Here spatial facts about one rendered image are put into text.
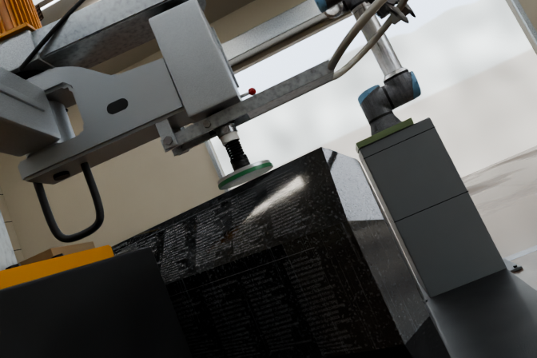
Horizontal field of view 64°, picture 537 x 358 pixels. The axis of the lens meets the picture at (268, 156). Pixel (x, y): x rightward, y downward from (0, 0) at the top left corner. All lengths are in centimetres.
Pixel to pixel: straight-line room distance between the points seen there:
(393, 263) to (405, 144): 121
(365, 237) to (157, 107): 88
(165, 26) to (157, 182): 544
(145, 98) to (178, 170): 526
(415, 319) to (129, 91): 120
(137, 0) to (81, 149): 59
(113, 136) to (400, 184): 144
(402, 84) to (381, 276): 150
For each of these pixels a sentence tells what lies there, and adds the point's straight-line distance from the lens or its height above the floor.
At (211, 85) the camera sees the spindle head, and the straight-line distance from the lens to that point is 157.
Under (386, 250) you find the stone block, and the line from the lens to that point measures 121.
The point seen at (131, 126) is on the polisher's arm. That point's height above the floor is 119.
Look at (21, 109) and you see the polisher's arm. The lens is 160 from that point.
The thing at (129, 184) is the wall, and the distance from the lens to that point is 722.
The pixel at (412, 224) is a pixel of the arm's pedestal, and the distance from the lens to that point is 234.
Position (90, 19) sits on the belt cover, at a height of 164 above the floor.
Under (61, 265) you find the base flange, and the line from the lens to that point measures 105.
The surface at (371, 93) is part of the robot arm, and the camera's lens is 251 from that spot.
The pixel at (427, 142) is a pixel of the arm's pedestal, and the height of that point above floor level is 73.
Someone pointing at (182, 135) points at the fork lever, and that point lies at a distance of 160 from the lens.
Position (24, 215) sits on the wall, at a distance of 833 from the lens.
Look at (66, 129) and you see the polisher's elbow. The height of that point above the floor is 132.
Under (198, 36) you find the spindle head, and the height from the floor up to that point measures 140.
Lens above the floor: 65
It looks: 9 degrees up
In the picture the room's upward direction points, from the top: 24 degrees counter-clockwise
